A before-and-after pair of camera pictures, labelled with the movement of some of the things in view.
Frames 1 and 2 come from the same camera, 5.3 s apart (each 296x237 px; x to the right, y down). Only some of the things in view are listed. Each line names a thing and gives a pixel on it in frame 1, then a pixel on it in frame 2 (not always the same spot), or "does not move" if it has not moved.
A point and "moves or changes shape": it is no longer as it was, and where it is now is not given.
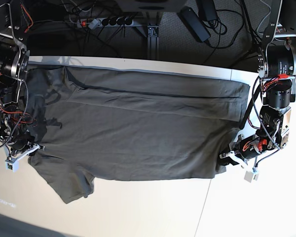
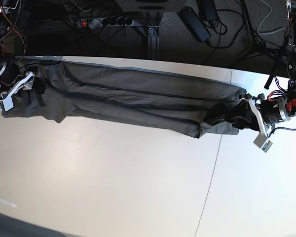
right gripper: x=243 y=149 to x=271 y=112
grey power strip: x=106 y=22 does not move
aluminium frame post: x=153 y=42 does not move
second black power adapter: x=206 y=10 does not move
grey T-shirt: x=97 y=123 moves or changes shape
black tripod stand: x=253 y=51 does not move
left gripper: x=23 y=145 to x=7 y=75
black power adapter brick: x=194 y=23 does not move
